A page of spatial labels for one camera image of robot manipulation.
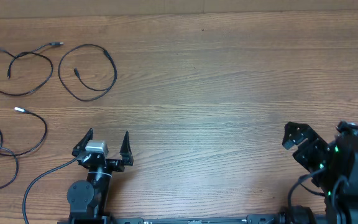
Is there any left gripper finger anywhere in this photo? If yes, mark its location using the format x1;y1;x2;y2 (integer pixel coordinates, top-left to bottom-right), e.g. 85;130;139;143
72;128;93;157
119;131;134;166

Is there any black usb cable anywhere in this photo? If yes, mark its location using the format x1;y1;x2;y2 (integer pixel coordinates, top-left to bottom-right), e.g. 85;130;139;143
57;44;118;103
0;106;48;191

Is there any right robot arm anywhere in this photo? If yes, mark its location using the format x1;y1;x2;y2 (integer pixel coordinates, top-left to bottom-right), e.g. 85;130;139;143
276;121;358;223

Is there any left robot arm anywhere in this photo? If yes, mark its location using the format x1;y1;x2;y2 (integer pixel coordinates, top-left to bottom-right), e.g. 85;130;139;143
67;129;134;223

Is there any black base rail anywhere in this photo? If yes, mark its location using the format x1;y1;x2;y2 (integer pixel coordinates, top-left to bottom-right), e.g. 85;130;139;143
112;213;289;224

